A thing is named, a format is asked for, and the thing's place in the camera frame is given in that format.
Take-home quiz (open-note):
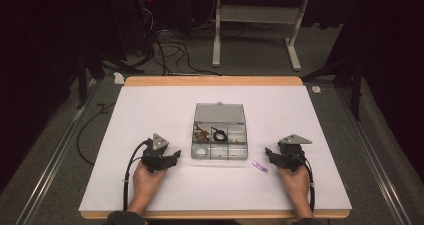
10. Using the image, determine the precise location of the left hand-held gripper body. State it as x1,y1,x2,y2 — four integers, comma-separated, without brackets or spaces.
141,132,172,174

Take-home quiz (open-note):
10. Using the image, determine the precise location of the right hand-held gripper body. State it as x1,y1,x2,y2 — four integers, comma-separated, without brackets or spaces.
277,133,313,173

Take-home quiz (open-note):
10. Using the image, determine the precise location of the purple hair clip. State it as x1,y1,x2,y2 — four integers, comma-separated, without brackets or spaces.
251,160,269,173

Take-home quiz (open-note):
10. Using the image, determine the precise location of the brown beaded bracelet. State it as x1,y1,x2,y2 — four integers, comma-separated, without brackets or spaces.
193,122,211,143

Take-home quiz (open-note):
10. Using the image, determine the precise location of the black cord hair tie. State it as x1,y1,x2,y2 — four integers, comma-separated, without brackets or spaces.
211,126,230,143

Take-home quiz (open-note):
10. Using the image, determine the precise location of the clear plastic compartment box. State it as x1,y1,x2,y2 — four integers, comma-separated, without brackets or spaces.
190,100,250,162

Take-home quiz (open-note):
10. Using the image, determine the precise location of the person's left hand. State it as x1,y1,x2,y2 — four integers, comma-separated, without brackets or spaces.
132,165,168,207

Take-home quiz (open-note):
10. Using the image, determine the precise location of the person's right hand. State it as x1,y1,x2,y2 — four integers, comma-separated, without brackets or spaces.
277,165,312,207

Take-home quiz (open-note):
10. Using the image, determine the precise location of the white table cover sheet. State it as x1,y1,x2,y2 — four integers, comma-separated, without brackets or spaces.
78,85,353,213

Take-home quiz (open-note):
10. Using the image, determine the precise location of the white paper scrap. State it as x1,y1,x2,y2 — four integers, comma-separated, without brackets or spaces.
112,71,126,86

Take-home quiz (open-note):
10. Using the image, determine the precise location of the black metal stand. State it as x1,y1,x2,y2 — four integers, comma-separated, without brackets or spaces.
77,47,145,111
300,55,365,122

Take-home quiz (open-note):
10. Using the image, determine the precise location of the dark computer tower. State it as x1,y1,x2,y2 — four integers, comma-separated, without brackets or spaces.
109,0,158,58

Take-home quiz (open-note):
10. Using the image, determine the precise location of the left hand-held gripper cable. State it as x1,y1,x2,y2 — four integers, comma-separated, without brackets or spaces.
122,138,151,212

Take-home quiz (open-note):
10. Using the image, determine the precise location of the hand-held gripper cable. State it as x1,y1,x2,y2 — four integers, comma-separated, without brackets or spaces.
122,138,151,212
292,150,316,213

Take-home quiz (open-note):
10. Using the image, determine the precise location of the right hand-held gripper cable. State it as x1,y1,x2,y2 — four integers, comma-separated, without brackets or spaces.
292,150,316,213

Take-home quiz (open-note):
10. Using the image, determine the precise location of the black cable on carpet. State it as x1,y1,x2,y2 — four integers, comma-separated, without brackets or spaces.
76,102,116,167

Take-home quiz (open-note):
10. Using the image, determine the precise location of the metal floor rail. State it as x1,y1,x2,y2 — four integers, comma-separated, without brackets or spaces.
335,85,415,225
12,80,102,225

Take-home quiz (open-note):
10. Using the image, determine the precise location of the tangle of black floor cables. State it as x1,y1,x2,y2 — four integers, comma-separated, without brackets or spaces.
134,26,223,77

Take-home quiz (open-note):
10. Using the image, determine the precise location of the white metal desk frame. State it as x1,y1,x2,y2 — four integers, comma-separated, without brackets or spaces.
205,0,354,72

